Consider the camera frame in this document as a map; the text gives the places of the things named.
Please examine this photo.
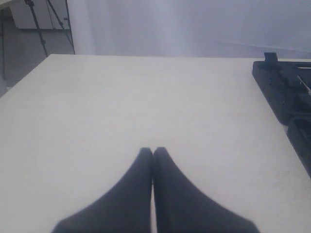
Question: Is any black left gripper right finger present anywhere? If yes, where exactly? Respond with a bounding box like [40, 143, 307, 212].
[153, 147, 259, 233]

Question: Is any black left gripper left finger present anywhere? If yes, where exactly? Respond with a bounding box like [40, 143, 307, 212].
[53, 148, 153, 233]

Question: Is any black plastic tool case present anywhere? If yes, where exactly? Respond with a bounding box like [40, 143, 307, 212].
[252, 52, 311, 172]

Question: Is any clear voltage tester screwdriver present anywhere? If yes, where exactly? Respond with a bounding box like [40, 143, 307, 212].
[297, 75, 311, 95]

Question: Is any black tripod stand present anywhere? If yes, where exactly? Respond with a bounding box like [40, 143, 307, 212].
[0, 0, 75, 81]

